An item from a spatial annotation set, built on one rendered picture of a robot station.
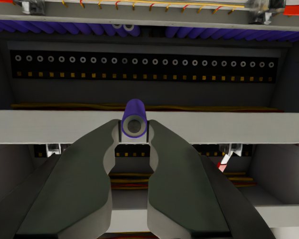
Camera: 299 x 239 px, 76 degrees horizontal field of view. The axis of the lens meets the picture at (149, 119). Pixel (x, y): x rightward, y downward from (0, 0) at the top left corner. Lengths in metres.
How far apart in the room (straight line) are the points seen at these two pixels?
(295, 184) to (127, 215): 0.35
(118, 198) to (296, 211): 0.36
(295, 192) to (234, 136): 0.25
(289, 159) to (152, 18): 0.40
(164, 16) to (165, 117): 0.13
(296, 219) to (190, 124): 0.31
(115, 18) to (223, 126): 0.20
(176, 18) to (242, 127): 0.17
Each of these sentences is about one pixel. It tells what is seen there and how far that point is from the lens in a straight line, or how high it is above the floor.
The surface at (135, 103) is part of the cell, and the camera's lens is 0.16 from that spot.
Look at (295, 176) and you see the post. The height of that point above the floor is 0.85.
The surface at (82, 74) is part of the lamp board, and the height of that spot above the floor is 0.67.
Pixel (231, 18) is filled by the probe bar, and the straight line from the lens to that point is 0.30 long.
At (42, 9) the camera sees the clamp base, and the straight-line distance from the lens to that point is 0.28.
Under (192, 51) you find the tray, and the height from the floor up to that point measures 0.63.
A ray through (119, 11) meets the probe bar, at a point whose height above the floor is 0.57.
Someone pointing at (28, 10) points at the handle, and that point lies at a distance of 0.26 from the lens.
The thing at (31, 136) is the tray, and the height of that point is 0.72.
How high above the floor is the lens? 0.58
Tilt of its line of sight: 26 degrees up
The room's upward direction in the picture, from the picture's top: 178 degrees counter-clockwise
